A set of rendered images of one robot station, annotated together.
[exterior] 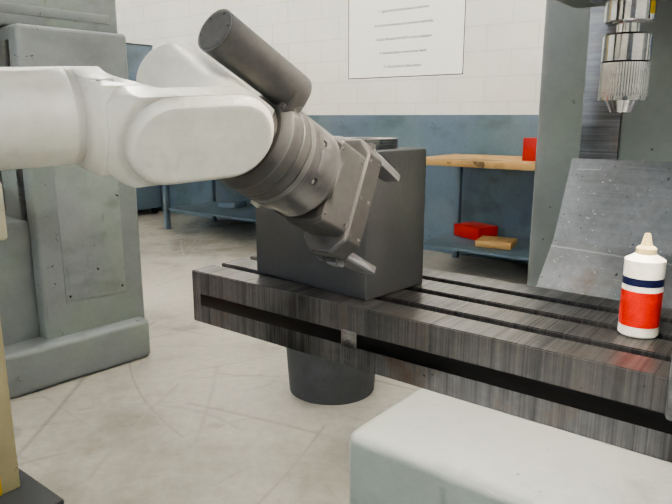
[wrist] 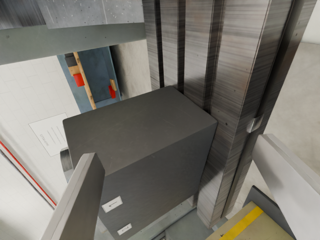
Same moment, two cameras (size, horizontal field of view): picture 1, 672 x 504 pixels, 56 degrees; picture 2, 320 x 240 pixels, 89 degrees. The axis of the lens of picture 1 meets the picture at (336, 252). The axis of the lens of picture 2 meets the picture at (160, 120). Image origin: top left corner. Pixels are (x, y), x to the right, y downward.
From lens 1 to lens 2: 0.59 m
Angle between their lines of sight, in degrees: 10
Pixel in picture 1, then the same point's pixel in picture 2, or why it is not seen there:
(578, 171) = (54, 21)
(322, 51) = not seen: hidden behind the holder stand
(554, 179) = (67, 38)
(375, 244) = (169, 133)
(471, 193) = (101, 96)
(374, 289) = (204, 117)
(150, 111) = not seen: outside the picture
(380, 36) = (63, 141)
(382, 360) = (275, 86)
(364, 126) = not seen: hidden behind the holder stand
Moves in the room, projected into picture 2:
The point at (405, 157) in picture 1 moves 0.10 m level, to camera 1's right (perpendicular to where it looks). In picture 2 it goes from (74, 136) to (43, 62)
